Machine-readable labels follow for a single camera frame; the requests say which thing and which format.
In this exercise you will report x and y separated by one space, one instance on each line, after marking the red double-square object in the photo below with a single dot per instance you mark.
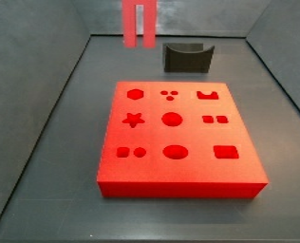
129 22

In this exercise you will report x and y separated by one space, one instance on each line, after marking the red shape-sorter block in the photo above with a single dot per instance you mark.
177 143

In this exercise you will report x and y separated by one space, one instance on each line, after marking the black curved holder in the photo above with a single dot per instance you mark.
187 57

